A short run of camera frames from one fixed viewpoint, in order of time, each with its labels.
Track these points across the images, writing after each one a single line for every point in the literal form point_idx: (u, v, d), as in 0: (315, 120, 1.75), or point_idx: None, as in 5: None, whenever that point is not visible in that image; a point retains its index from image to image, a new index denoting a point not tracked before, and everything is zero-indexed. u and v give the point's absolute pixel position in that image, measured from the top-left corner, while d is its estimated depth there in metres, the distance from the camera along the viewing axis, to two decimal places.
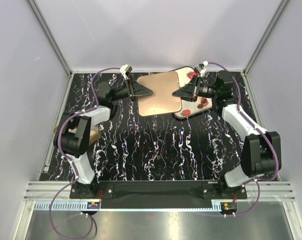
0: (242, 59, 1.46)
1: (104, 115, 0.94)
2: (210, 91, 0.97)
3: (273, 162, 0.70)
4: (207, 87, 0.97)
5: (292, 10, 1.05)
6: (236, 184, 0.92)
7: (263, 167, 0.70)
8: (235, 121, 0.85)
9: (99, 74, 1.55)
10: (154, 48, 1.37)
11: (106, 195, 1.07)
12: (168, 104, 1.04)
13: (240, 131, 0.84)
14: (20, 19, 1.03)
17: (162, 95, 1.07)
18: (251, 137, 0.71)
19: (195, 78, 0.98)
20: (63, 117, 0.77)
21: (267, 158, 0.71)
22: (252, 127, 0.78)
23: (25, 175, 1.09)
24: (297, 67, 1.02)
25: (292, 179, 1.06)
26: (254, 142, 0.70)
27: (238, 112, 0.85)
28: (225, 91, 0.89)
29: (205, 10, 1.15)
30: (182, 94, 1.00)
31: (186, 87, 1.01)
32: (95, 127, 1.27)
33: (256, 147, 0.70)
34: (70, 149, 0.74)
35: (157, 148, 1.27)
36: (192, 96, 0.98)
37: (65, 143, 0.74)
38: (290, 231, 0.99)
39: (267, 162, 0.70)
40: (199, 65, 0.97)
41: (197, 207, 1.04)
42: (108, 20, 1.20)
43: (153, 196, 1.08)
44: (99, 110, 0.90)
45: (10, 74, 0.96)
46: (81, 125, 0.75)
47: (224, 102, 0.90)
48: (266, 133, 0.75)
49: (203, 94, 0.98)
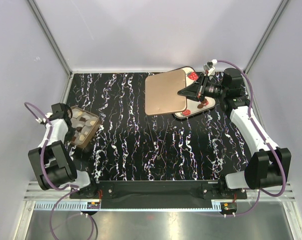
0: (242, 59, 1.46)
1: (64, 128, 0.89)
2: (216, 91, 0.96)
3: (278, 175, 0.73)
4: (213, 86, 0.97)
5: (291, 10, 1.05)
6: (235, 186, 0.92)
7: (269, 182, 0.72)
8: (245, 128, 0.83)
9: (99, 74, 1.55)
10: (154, 47, 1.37)
11: (106, 195, 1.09)
12: (171, 104, 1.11)
13: (247, 139, 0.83)
14: (20, 19, 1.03)
17: (167, 97, 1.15)
18: (261, 156, 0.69)
19: (201, 77, 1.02)
20: (35, 161, 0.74)
21: (273, 172, 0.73)
22: (262, 141, 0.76)
23: (25, 175, 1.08)
24: (297, 66, 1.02)
25: (291, 179, 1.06)
26: (262, 161, 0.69)
27: (248, 118, 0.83)
28: (233, 89, 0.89)
29: (205, 10, 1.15)
30: (187, 93, 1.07)
31: (193, 86, 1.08)
32: (92, 116, 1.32)
33: (263, 166, 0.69)
34: (62, 179, 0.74)
35: (156, 148, 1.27)
36: (197, 96, 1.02)
37: (56, 179, 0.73)
38: (291, 232, 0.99)
39: (272, 176, 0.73)
40: (207, 64, 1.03)
41: (198, 207, 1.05)
42: (108, 20, 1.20)
43: (153, 195, 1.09)
44: (57, 126, 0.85)
45: (10, 73, 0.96)
46: (59, 155, 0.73)
47: (233, 102, 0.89)
48: (276, 149, 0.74)
49: (208, 93, 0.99)
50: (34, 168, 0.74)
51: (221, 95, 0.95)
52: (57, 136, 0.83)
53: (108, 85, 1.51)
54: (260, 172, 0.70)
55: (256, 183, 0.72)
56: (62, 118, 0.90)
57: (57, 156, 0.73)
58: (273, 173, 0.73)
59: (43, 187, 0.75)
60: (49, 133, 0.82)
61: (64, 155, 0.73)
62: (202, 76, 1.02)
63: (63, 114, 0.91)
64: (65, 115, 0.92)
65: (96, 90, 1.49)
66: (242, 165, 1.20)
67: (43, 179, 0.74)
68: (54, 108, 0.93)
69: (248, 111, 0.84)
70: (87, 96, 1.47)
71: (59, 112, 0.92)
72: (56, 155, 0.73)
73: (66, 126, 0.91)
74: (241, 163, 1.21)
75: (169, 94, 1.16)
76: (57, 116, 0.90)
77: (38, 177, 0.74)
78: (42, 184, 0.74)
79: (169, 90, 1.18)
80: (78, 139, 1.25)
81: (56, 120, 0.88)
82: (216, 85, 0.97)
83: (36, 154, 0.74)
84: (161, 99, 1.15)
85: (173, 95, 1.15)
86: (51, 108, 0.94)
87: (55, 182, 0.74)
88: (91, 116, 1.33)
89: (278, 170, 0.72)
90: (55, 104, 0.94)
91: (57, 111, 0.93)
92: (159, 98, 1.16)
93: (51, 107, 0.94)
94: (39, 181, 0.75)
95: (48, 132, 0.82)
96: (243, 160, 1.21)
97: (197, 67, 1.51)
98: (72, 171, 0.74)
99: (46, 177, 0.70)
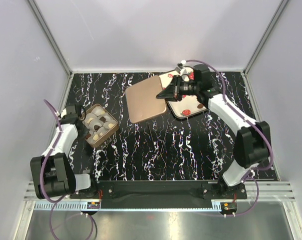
0: (242, 59, 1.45)
1: (72, 135, 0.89)
2: (191, 88, 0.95)
3: (265, 149, 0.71)
4: (187, 84, 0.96)
5: (291, 10, 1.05)
6: (235, 181, 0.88)
7: (258, 157, 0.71)
8: (224, 114, 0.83)
9: (99, 74, 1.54)
10: (154, 47, 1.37)
11: (106, 195, 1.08)
12: (152, 108, 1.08)
13: (229, 123, 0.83)
14: (20, 20, 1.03)
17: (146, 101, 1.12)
18: (243, 131, 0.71)
19: (175, 78, 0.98)
20: (34, 169, 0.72)
21: (259, 146, 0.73)
22: (241, 119, 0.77)
23: (25, 175, 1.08)
24: (296, 66, 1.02)
25: (291, 179, 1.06)
26: (246, 136, 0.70)
27: (225, 103, 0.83)
28: (205, 82, 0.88)
29: (205, 9, 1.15)
30: (165, 96, 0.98)
31: (168, 87, 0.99)
32: (112, 120, 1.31)
33: (248, 142, 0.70)
34: (59, 192, 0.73)
35: (157, 148, 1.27)
36: (174, 96, 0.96)
37: (52, 191, 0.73)
38: (291, 232, 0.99)
39: (260, 150, 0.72)
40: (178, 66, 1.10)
41: (197, 207, 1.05)
42: (108, 20, 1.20)
43: (153, 195, 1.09)
44: (65, 134, 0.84)
45: (10, 73, 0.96)
46: (59, 167, 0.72)
47: (208, 93, 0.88)
48: (256, 123, 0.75)
49: (184, 92, 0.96)
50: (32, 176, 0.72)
51: (196, 91, 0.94)
52: (64, 145, 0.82)
53: (108, 85, 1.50)
54: (247, 148, 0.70)
55: (246, 161, 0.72)
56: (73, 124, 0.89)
57: (58, 170, 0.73)
58: (260, 147, 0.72)
59: (39, 196, 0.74)
60: (55, 141, 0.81)
61: (64, 169, 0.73)
62: (175, 77, 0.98)
63: (75, 119, 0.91)
64: (76, 120, 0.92)
65: (96, 90, 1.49)
66: None
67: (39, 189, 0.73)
68: (67, 109, 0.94)
69: (223, 97, 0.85)
70: (87, 96, 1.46)
71: (72, 115, 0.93)
72: (57, 167, 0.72)
73: (75, 132, 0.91)
74: None
75: (148, 99, 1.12)
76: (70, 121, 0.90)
77: (35, 187, 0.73)
78: (38, 193, 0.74)
79: (146, 93, 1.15)
80: (92, 138, 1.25)
81: (66, 124, 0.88)
82: (190, 82, 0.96)
83: (37, 162, 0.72)
84: (143, 107, 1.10)
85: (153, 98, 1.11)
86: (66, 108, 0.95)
87: (51, 194, 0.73)
88: (111, 119, 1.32)
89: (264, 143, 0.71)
90: (70, 105, 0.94)
91: (71, 112, 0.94)
92: (138, 105, 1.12)
93: (66, 107, 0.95)
94: (36, 190, 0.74)
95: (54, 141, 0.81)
96: None
97: None
98: (69, 186, 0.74)
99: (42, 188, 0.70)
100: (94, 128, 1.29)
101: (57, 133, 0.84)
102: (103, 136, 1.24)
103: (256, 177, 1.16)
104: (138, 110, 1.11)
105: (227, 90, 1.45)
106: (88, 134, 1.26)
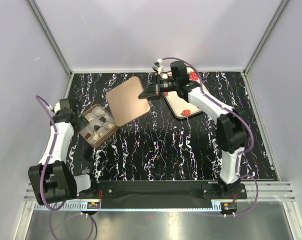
0: (242, 59, 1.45)
1: (69, 133, 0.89)
2: (171, 84, 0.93)
3: (244, 133, 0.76)
4: (166, 81, 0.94)
5: (291, 10, 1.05)
6: (232, 177, 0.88)
7: (239, 141, 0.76)
8: (203, 105, 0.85)
9: (99, 74, 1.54)
10: (154, 47, 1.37)
11: (106, 195, 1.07)
12: (135, 109, 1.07)
13: (208, 113, 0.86)
14: (20, 19, 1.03)
17: (128, 105, 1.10)
18: (222, 118, 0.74)
19: (154, 78, 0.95)
20: (33, 179, 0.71)
21: (238, 131, 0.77)
22: (219, 107, 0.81)
23: (25, 175, 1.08)
24: (296, 66, 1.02)
25: (291, 179, 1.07)
26: (226, 121, 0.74)
27: (203, 95, 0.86)
28: (183, 77, 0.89)
29: (205, 9, 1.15)
30: (146, 96, 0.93)
31: (147, 87, 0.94)
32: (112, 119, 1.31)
33: (229, 127, 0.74)
34: (60, 198, 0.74)
35: (157, 148, 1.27)
36: (156, 95, 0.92)
37: (54, 198, 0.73)
38: (291, 232, 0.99)
39: (240, 134, 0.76)
40: (155, 64, 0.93)
41: (197, 207, 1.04)
42: (108, 19, 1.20)
43: (153, 195, 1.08)
44: (61, 137, 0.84)
45: (10, 73, 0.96)
46: (58, 176, 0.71)
47: (186, 88, 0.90)
48: (232, 109, 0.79)
49: (165, 90, 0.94)
50: (33, 185, 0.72)
51: (175, 87, 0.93)
52: (61, 150, 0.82)
53: (108, 85, 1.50)
54: (228, 133, 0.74)
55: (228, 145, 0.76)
56: (68, 121, 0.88)
57: (58, 179, 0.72)
58: (239, 131, 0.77)
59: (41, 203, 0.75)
60: (51, 146, 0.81)
61: (64, 178, 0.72)
62: (154, 77, 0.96)
63: (70, 115, 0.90)
64: (72, 116, 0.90)
65: (96, 90, 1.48)
66: (242, 165, 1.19)
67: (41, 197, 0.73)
68: (61, 104, 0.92)
69: (200, 89, 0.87)
70: (87, 96, 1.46)
71: (67, 110, 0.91)
72: (56, 176, 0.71)
73: (71, 130, 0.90)
74: (241, 163, 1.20)
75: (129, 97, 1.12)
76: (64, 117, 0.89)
77: (36, 195, 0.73)
78: (40, 200, 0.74)
79: (127, 92, 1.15)
80: (92, 138, 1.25)
81: (61, 123, 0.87)
82: (168, 80, 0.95)
83: (35, 172, 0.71)
84: (125, 105, 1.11)
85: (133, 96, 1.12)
86: (60, 103, 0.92)
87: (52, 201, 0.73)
88: (111, 118, 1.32)
89: (243, 127, 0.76)
90: (64, 101, 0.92)
91: (65, 108, 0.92)
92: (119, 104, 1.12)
93: (60, 101, 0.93)
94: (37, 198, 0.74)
95: (51, 146, 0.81)
96: (243, 160, 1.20)
97: (197, 67, 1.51)
98: (70, 191, 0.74)
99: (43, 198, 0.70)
100: (94, 128, 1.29)
101: (53, 135, 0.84)
102: (103, 136, 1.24)
103: (256, 177, 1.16)
104: (119, 108, 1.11)
105: (227, 90, 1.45)
106: (88, 134, 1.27)
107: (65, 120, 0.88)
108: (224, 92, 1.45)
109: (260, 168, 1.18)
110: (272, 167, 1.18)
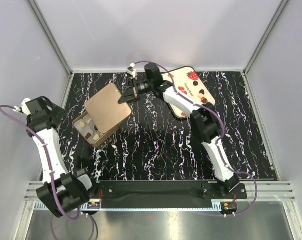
0: (242, 59, 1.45)
1: (55, 138, 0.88)
2: (146, 86, 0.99)
3: (215, 124, 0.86)
4: (142, 83, 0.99)
5: (291, 10, 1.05)
6: (227, 170, 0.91)
7: (211, 131, 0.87)
8: (178, 103, 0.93)
9: (99, 74, 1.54)
10: (154, 47, 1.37)
11: (106, 195, 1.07)
12: (117, 115, 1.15)
13: (183, 110, 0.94)
14: (20, 20, 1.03)
17: (109, 111, 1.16)
18: (194, 114, 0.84)
19: (129, 81, 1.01)
20: (46, 198, 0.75)
21: (210, 123, 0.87)
22: (191, 104, 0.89)
23: (25, 175, 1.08)
24: (296, 66, 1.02)
25: (291, 179, 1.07)
26: (198, 117, 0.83)
27: (176, 94, 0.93)
28: (157, 78, 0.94)
29: (205, 9, 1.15)
30: (125, 99, 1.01)
31: (125, 91, 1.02)
32: None
33: (201, 121, 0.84)
34: (76, 205, 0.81)
35: (156, 148, 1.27)
36: (134, 97, 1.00)
37: (70, 206, 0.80)
38: (290, 232, 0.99)
39: (212, 126, 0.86)
40: (127, 69, 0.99)
41: (197, 208, 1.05)
42: (108, 20, 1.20)
43: (153, 195, 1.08)
44: (52, 146, 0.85)
45: (10, 73, 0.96)
46: (69, 190, 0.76)
47: (161, 89, 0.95)
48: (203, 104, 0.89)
49: (142, 92, 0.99)
50: (47, 204, 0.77)
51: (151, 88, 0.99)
52: (58, 159, 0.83)
53: (108, 85, 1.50)
54: (200, 126, 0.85)
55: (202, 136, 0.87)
56: (47, 125, 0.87)
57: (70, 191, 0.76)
58: (210, 123, 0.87)
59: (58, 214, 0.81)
60: (48, 159, 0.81)
61: (76, 188, 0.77)
62: (130, 81, 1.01)
63: (46, 118, 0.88)
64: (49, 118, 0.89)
65: (96, 90, 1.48)
66: (242, 165, 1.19)
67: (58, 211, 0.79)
68: (31, 107, 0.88)
69: (173, 88, 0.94)
70: (87, 96, 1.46)
71: (39, 112, 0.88)
72: (69, 190, 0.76)
73: (56, 134, 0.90)
74: (241, 162, 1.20)
75: (107, 106, 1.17)
76: (42, 121, 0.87)
77: (53, 210, 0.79)
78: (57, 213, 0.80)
79: (102, 100, 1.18)
80: (92, 137, 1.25)
81: (42, 130, 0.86)
82: (143, 81, 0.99)
83: (46, 192, 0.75)
84: (106, 113, 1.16)
85: (112, 104, 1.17)
86: (28, 106, 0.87)
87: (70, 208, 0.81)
88: None
89: (213, 119, 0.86)
90: (31, 103, 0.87)
91: (36, 110, 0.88)
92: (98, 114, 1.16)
93: (26, 104, 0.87)
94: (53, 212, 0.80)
95: (47, 159, 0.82)
96: (243, 160, 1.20)
97: (197, 67, 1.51)
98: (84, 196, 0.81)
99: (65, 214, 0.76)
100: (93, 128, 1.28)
101: (42, 148, 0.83)
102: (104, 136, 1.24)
103: (256, 177, 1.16)
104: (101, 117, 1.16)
105: (227, 90, 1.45)
106: (88, 134, 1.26)
107: (45, 125, 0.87)
108: (224, 92, 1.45)
109: (260, 168, 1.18)
110: (272, 167, 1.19)
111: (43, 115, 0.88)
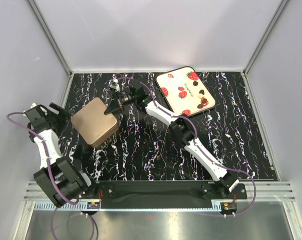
0: (242, 59, 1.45)
1: (55, 137, 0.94)
2: (130, 98, 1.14)
3: (191, 131, 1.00)
4: (126, 95, 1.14)
5: (292, 10, 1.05)
6: (216, 168, 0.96)
7: (188, 137, 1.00)
8: (159, 115, 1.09)
9: (99, 74, 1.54)
10: (154, 47, 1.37)
11: (106, 195, 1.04)
12: (104, 124, 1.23)
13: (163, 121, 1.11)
14: (20, 20, 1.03)
17: (96, 121, 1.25)
18: (172, 125, 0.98)
19: (113, 94, 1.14)
20: (43, 182, 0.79)
21: (187, 131, 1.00)
22: (170, 116, 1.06)
23: (25, 175, 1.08)
24: (296, 65, 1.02)
25: (291, 179, 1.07)
26: (175, 127, 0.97)
27: (156, 107, 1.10)
28: (140, 94, 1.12)
29: (205, 9, 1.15)
30: (112, 109, 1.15)
31: (111, 102, 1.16)
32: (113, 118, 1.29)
33: (178, 131, 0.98)
34: (75, 191, 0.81)
35: (157, 148, 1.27)
36: (119, 107, 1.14)
37: (69, 192, 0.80)
38: (290, 232, 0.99)
39: (188, 133, 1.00)
40: (111, 85, 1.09)
41: (198, 208, 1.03)
42: (108, 20, 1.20)
43: (153, 195, 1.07)
44: (49, 141, 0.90)
45: (10, 72, 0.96)
46: (66, 171, 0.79)
47: (143, 103, 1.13)
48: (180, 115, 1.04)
49: (126, 102, 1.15)
50: (45, 189, 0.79)
51: (134, 100, 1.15)
52: (56, 149, 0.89)
53: (108, 85, 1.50)
54: (179, 134, 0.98)
55: (181, 143, 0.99)
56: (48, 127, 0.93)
57: (66, 173, 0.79)
58: (187, 131, 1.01)
59: (58, 204, 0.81)
60: (45, 150, 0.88)
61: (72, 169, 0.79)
62: (114, 93, 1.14)
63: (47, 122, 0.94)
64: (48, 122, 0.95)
65: (96, 90, 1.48)
66: (242, 165, 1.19)
67: (56, 197, 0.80)
68: (31, 116, 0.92)
69: (154, 103, 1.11)
70: (87, 96, 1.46)
71: (40, 119, 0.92)
72: (64, 171, 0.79)
73: (55, 134, 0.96)
74: (241, 163, 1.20)
75: (97, 117, 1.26)
76: (43, 125, 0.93)
77: (51, 197, 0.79)
78: (56, 202, 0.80)
79: (95, 114, 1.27)
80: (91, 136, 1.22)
81: (43, 131, 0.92)
82: (127, 94, 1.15)
83: (43, 175, 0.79)
84: (93, 123, 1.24)
85: (98, 114, 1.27)
86: (28, 115, 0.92)
87: (68, 196, 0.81)
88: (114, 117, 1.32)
89: (189, 127, 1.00)
90: (31, 111, 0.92)
91: (37, 118, 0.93)
92: (87, 123, 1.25)
93: (27, 113, 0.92)
94: (53, 201, 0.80)
95: (44, 150, 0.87)
96: (243, 160, 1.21)
97: (197, 67, 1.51)
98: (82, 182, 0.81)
99: (61, 194, 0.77)
100: None
101: (41, 143, 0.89)
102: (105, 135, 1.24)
103: (256, 177, 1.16)
104: (88, 127, 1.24)
105: (227, 90, 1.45)
106: None
107: (46, 127, 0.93)
108: (224, 92, 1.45)
109: (260, 168, 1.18)
110: (272, 167, 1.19)
111: (43, 121, 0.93)
